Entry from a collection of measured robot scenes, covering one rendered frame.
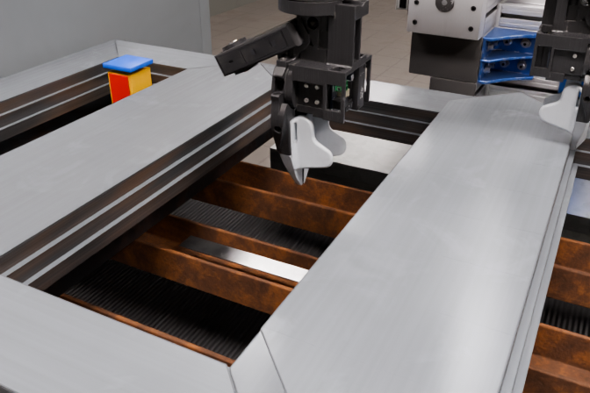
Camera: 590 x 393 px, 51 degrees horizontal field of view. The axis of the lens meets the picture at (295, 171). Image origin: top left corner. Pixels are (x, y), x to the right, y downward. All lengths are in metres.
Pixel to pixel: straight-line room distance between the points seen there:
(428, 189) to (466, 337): 0.24
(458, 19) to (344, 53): 0.59
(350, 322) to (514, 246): 0.20
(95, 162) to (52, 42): 0.51
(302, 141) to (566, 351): 0.38
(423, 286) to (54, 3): 0.91
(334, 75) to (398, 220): 0.16
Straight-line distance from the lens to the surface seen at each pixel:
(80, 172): 0.77
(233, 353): 0.95
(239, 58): 0.67
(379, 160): 1.19
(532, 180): 0.76
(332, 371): 0.47
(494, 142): 0.85
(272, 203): 0.98
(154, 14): 1.47
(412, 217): 0.65
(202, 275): 0.85
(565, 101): 0.84
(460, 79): 1.24
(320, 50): 0.63
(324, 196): 1.03
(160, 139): 0.83
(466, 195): 0.71
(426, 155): 0.79
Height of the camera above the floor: 1.20
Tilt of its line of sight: 27 degrees down
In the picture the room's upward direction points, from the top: straight up
